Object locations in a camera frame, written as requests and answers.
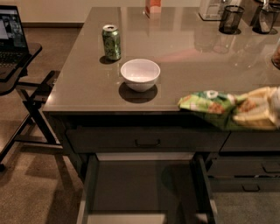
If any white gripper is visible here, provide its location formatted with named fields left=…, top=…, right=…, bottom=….
left=233, top=87, right=280, bottom=130

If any green rice chip bag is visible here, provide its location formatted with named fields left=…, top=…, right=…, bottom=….
left=178, top=90, right=246, bottom=130

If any right top drawer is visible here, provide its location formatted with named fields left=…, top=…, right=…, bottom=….
left=220, top=131, right=280, bottom=152

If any right middle drawer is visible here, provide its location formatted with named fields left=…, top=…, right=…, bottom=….
left=207, top=157, right=280, bottom=177

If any right bottom drawer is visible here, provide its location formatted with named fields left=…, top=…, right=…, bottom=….
left=210, top=178, right=280, bottom=193

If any open middle drawer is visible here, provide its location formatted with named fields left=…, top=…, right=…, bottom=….
left=76, top=156, right=220, bottom=224

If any closed top drawer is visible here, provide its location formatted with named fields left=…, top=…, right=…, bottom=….
left=66, top=127, right=229, bottom=153

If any black mesh cup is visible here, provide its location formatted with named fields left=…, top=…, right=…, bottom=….
left=219, top=5, right=244, bottom=34
left=252, top=0, right=280, bottom=34

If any white appliance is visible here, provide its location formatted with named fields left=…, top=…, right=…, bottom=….
left=199, top=0, right=230, bottom=21

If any white bowl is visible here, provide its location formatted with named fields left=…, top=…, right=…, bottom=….
left=120, top=59, right=161, bottom=92

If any orange carton box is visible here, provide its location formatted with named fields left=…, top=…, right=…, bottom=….
left=144, top=0, right=161, bottom=18

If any green soda can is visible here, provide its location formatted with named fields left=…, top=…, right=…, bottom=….
left=102, top=24, right=122, bottom=61

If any black laptop stand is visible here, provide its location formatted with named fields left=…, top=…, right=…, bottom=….
left=0, top=43, right=60, bottom=172

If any black laptop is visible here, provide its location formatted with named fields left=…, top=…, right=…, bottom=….
left=0, top=5, right=30, bottom=81

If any black top drawer handle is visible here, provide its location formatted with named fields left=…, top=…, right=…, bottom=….
left=135, top=139, right=161, bottom=148

